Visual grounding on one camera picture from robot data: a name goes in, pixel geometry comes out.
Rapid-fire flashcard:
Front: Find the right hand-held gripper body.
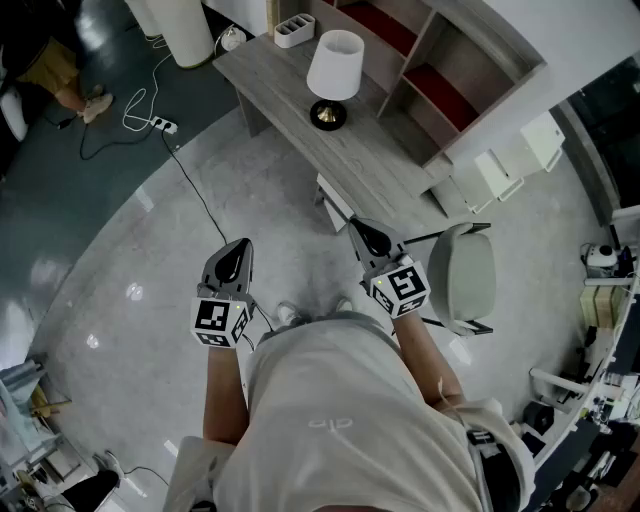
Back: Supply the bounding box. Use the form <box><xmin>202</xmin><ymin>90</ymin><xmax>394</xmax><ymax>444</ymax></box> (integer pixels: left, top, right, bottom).
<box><xmin>360</xmin><ymin>253</ymin><xmax>432</xmax><ymax>320</ymax></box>

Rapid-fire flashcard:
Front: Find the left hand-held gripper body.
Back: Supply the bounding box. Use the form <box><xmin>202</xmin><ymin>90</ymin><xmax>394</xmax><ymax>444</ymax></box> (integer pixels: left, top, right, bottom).
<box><xmin>189</xmin><ymin>282</ymin><xmax>258</xmax><ymax>350</ymax></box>

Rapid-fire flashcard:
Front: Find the white table lamp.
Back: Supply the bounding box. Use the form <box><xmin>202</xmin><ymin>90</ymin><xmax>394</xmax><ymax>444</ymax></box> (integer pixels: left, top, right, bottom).
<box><xmin>305</xmin><ymin>29</ymin><xmax>365</xmax><ymax>133</ymax></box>

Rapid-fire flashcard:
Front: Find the person's left forearm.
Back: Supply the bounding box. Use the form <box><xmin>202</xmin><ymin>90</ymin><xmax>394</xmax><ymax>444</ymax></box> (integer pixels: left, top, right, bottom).
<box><xmin>202</xmin><ymin>342</ymin><xmax>251</xmax><ymax>446</ymax></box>

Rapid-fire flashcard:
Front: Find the person's right forearm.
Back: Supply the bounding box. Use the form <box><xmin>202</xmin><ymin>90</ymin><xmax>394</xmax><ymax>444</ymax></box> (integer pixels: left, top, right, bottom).
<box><xmin>392</xmin><ymin>312</ymin><xmax>467</xmax><ymax>415</ymax></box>

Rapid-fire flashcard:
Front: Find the grey wooden desk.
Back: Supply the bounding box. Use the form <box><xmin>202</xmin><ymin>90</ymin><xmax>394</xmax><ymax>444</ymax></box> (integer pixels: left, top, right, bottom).
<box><xmin>212</xmin><ymin>30</ymin><xmax>455</xmax><ymax>201</ymax></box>

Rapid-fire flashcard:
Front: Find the wooden shelf unit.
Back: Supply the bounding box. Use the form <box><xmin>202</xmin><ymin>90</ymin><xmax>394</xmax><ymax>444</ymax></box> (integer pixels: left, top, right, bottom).
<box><xmin>309</xmin><ymin>0</ymin><xmax>549</xmax><ymax>169</ymax></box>

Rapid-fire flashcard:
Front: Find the white organizer tray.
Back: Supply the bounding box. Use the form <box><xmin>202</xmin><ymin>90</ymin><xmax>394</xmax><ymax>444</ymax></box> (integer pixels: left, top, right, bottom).
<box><xmin>273</xmin><ymin>13</ymin><xmax>317</xmax><ymax>50</ymax></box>

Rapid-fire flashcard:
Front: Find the person's left shoe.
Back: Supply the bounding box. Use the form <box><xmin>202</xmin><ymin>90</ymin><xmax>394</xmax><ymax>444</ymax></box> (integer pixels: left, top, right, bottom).
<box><xmin>276</xmin><ymin>300</ymin><xmax>303</xmax><ymax>327</ymax></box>

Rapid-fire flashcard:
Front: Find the grey upholstered chair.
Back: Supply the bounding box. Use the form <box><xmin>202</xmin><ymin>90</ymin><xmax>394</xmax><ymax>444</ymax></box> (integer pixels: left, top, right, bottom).
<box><xmin>403</xmin><ymin>222</ymin><xmax>498</xmax><ymax>338</ymax></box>

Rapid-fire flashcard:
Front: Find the white side table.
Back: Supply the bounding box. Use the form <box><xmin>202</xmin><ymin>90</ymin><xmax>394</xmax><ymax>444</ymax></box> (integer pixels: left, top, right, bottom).
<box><xmin>431</xmin><ymin>173</ymin><xmax>495</xmax><ymax>217</ymax></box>
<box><xmin>473</xmin><ymin>148</ymin><xmax>526</xmax><ymax>202</ymax></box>
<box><xmin>518</xmin><ymin>111</ymin><xmax>567</xmax><ymax>174</ymax></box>

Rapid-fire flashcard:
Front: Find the person's white t-shirt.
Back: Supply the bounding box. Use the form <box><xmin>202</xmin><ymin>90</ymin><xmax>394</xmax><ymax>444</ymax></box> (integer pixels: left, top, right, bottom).
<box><xmin>164</xmin><ymin>309</ymin><xmax>539</xmax><ymax>512</ymax></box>

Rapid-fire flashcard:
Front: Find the black box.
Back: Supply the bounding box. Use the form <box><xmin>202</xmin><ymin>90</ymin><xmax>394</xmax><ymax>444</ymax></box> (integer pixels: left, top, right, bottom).
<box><xmin>522</xmin><ymin>399</ymin><xmax>556</xmax><ymax>434</ymax></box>

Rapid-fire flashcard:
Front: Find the cardboard box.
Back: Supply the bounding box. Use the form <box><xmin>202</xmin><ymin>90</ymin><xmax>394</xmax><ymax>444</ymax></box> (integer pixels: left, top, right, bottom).
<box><xmin>579</xmin><ymin>285</ymin><xmax>627</xmax><ymax>329</ymax></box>

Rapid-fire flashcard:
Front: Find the white round appliance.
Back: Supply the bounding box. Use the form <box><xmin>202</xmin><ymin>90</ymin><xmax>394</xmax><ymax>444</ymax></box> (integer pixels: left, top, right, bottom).
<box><xmin>580</xmin><ymin>242</ymin><xmax>622</xmax><ymax>279</ymax></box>

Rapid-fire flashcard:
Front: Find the black stool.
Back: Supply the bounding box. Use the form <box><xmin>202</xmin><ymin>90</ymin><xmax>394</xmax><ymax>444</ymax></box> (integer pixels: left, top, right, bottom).
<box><xmin>61</xmin><ymin>468</ymin><xmax>122</xmax><ymax>512</ymax></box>

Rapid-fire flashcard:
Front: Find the metal storage shelf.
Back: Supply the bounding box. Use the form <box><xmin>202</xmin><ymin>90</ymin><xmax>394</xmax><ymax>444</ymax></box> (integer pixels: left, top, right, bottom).
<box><xmin>0</xmin><ymin>355</ymin><xmax>67</xmax><ymax>502</ymax></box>

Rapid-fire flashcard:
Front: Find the long black floor cable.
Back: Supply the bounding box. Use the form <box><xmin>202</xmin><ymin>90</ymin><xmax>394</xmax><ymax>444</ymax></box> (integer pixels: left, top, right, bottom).
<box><xmin>160</xmin><ymin>130</ymin><xmax>230</xmax><ymax>247</ymax></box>

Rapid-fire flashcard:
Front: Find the black cable with adapter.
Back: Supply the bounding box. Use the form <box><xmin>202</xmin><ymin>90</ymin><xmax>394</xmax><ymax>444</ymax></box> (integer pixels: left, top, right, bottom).
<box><xmin>56</xmin><ymin>116</ymin><xmax>162</xmax><ymax>162</ymax></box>

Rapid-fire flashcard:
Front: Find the white power cable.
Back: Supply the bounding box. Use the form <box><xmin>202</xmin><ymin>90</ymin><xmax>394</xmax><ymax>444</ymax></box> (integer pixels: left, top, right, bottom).
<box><xmin>122</xmin><ymin>33</ymin><xmax>174</xmax><ymax>133</ymax></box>

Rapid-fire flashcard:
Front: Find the large white cylinder pedestal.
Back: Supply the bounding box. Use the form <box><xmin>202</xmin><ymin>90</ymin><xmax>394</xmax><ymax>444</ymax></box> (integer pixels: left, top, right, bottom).
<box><xmin>148</xmin><ymin>0</ymin><xmax>216</xmax><ymax>69</ymax></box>

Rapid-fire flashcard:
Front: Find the small white cylinder pedestal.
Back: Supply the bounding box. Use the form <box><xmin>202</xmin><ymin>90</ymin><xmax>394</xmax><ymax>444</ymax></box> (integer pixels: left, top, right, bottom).
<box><xmin>123</xmin><ymin>0</ymin><xmax>162</xmax><ymax>37</ymax></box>

